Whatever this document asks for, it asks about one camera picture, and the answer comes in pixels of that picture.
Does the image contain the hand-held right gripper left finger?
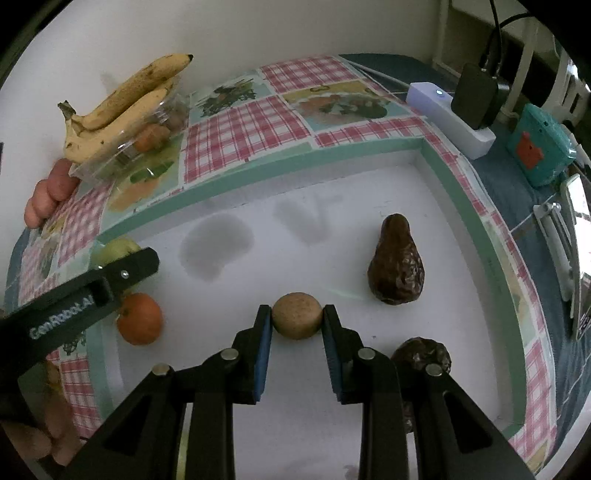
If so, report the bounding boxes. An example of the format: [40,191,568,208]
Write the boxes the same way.
[59,304,274,480]

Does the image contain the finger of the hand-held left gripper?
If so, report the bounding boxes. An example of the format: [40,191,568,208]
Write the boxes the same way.
[89,247,161,318]

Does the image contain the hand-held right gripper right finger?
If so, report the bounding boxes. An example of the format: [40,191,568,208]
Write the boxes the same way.
[321,304,533,480]

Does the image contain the green apple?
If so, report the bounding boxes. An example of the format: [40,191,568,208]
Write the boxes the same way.
[90,237,143,273]

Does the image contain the brown kiwi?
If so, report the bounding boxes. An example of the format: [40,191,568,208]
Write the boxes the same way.
[271,292,322,341]

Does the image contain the orange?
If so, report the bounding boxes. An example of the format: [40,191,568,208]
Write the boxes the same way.
[115,293,164,347]

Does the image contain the wrinkled elongated dark avocado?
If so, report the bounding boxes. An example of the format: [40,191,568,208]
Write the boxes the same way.
[391,337,452,433]

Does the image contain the pear-shaped dark avocado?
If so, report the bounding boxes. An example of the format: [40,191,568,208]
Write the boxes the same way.
[367,213,426,306]

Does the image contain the white tray with teal rim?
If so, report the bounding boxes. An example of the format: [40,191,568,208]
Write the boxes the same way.
[85,134,527,480]

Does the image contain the person's left hand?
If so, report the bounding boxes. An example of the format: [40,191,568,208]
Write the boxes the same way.
[0,394,88,468]

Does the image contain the clear plastic container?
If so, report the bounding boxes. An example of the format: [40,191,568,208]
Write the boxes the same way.
[69,90,191,183]

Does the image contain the small tangerine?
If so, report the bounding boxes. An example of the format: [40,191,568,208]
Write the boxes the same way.
[134,124,171,153]

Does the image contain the short spotted yellow banana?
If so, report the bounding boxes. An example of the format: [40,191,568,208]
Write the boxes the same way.
[62,80,178,164]

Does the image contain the long spotted yellow banana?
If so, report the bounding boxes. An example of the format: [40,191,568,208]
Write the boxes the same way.
[58,53,194,131]

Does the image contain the white phone stand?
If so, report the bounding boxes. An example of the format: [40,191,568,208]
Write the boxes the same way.
[533,202,578,303]

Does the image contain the white power strip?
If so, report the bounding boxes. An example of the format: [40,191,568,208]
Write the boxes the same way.
[405,82,497,161]

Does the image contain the smartphone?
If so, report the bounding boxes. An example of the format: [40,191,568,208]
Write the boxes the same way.
[561,174,591,342]

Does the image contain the teal device with red label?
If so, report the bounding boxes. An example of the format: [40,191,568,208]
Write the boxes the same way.
[505,103,579,188]

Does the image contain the black charger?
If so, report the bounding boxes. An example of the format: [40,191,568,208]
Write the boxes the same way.
[450,63,499,131]

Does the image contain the white plastic chair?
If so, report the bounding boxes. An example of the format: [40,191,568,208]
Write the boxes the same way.
[501,23,591,167]

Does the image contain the black cable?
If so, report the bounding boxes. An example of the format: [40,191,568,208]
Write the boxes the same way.
[478,0,541,70]

